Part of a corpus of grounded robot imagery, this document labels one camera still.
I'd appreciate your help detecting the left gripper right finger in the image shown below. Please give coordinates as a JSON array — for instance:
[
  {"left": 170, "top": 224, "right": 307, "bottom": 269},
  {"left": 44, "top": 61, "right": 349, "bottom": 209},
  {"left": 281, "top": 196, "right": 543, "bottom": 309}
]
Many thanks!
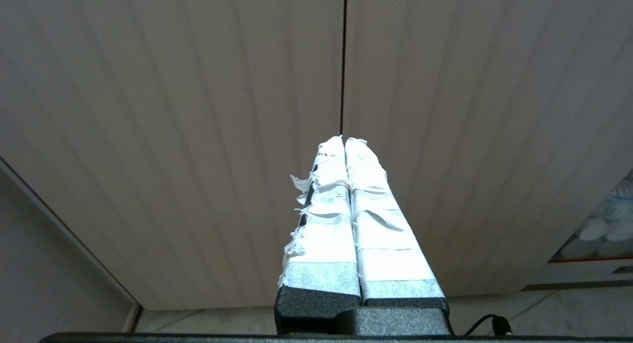
[{"left": 344, "top": 137, "right": 451, "bottom": 336}]

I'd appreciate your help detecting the black cable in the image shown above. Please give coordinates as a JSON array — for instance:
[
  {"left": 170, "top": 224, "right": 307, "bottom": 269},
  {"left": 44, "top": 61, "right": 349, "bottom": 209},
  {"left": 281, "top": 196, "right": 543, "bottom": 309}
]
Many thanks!
[{"left": 463, "top": 314, "right": 512, "bottom": 336}]

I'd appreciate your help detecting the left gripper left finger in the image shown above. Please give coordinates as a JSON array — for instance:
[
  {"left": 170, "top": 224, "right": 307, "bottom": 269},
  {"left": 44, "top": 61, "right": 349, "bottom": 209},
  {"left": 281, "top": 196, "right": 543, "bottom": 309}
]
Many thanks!
[{"left": 274, "top": 135, "right": 362, "bottom": 335}]

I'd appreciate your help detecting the pack of water bottles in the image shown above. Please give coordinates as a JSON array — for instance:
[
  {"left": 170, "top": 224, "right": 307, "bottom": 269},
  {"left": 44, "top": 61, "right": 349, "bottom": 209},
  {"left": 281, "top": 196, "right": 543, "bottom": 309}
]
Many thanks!
[{"left": 559, "top": 170, "right": 633, "bottom": 260}]

